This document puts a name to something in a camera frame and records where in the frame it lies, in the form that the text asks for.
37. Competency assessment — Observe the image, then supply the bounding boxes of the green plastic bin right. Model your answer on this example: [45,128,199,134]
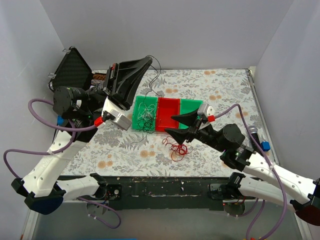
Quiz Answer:
[179,98,203,115]

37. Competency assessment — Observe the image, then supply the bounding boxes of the red plastic bin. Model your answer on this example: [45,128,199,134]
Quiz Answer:
[155,97,180,132]

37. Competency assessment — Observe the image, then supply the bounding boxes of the black microphone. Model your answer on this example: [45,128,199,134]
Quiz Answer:
[248,125,262,156]

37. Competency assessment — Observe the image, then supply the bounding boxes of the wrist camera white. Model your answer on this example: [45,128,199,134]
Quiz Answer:
[197,103,216,123]
[101,98,132,131]

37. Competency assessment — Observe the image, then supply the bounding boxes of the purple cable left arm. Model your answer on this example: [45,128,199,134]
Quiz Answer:
[2,98,122,229]

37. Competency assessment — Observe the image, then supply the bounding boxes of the green plastic bin left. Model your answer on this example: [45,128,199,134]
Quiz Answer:
[131,95,158,134]

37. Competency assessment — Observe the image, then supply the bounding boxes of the black poker chip case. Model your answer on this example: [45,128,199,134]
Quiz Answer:
[49,46,106,101]

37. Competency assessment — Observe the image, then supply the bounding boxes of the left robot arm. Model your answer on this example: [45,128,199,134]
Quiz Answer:
[11,55,153,215]

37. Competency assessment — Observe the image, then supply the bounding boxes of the white wire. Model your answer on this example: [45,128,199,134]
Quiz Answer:
[136,101,156,125]

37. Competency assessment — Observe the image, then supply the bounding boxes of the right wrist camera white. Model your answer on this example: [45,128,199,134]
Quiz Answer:
[197,103,216,123]

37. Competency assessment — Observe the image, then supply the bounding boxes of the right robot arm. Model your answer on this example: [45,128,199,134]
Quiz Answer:
[106,62,320,226]

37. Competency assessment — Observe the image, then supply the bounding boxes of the dark thin wire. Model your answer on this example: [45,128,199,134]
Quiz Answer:
[136,54,163,135]

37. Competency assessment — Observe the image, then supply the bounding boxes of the small blue toy brick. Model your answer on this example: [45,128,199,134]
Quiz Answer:
[260,141,271,152]

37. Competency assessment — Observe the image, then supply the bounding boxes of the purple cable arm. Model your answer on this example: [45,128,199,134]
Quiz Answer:
[2,98,122,229]
[212,103,287,240]

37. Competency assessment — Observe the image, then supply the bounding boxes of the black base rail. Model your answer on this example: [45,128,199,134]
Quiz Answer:
[96,176,229,211]

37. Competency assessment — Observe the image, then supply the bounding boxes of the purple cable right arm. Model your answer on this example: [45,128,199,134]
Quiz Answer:
[212,103,287,240]

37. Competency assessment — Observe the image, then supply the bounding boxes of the red wire tangle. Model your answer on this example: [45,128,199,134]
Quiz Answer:
[161,136,193,162]

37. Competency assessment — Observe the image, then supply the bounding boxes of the green plastic bin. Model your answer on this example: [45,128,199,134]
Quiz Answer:
[131,95,158,134]
[179,98,203,115]

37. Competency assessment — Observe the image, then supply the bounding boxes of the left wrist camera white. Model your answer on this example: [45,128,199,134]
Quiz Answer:
[101,98,132,131]

